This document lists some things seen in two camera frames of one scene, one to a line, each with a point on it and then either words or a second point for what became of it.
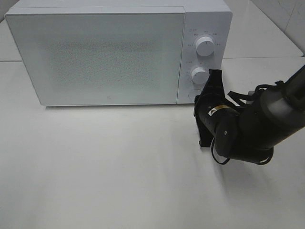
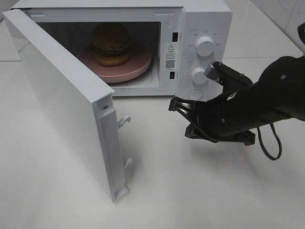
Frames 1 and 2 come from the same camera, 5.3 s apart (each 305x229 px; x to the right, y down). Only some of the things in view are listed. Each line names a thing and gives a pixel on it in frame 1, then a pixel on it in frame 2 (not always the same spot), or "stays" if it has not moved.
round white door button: [192, 93] stays
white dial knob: [205, 46] stays
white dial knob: [200, 75] stays
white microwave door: [79, 58] -> [87, 106]
